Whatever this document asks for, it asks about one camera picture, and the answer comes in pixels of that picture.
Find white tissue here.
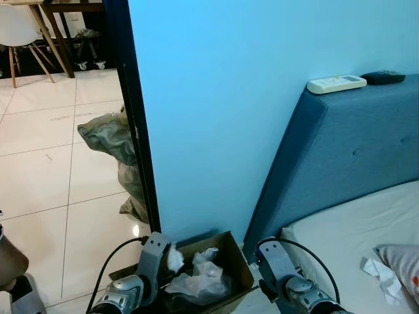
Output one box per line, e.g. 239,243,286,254
362,257,401,306
166,244,186,273

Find pink dotted pillow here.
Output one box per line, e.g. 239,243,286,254
373,243,419,305

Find crumpled clear plastic bag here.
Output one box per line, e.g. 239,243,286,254
164,247,231,303

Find brown cardboard box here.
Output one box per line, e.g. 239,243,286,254
108,230,255,314

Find beige mattress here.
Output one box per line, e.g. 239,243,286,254
280,181,419,314

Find blue upholstered headboard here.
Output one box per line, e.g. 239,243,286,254
242,72,419,262

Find white remote control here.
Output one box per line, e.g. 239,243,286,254
306,75,368,95

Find grey green sack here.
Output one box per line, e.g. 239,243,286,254
77,108,150,224

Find grey rubber slipper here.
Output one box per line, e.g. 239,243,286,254
10,275,48,314

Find black wheeled rack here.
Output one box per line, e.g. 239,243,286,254
69,26,109,71

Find dark wooden table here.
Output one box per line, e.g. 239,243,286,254
26,0,109,78

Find white plastic chair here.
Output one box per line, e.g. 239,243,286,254
0,3,56,89

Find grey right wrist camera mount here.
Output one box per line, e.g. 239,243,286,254
261,240,299,295

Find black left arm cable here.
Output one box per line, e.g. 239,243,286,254
95,235,148,314

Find dark blue door frame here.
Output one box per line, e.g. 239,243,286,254
103,0,162,233

